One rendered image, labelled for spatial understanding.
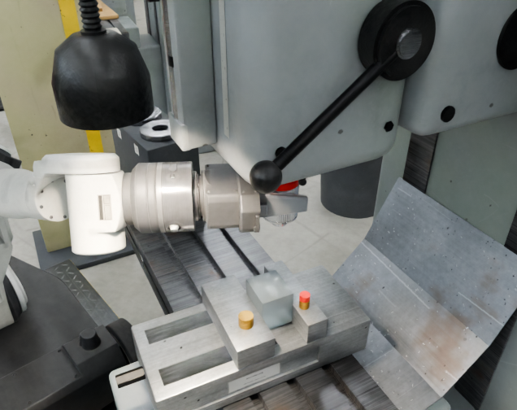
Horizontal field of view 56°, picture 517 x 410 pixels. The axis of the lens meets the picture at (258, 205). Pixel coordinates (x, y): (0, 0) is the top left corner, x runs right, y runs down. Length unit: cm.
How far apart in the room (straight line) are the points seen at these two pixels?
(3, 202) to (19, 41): 153
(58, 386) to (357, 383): 75
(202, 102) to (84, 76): 17
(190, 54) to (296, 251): 209
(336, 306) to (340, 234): 185
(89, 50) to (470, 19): 35
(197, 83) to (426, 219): 59
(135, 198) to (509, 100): 44
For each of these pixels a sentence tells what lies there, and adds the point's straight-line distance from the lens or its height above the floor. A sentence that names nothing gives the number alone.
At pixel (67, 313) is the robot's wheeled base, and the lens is 150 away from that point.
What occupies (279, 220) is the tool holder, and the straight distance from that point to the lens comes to 62.
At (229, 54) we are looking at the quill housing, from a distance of 46.
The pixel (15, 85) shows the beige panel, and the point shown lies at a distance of 228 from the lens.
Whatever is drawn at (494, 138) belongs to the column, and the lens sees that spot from 84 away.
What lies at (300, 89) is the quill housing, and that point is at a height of 142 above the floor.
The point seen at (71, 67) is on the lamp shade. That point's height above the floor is 147.
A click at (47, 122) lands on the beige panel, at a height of 70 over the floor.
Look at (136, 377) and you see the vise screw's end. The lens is 77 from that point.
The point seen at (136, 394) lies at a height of 85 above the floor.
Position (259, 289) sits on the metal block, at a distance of 75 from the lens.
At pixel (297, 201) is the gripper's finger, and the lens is 60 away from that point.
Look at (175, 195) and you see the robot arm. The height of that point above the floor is 127.
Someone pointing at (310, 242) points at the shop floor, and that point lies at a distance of 258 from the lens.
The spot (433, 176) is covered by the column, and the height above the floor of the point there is 113.
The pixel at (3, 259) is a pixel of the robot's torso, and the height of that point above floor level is 89.
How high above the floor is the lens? 157
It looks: 33 degrees down
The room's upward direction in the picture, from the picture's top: straight up
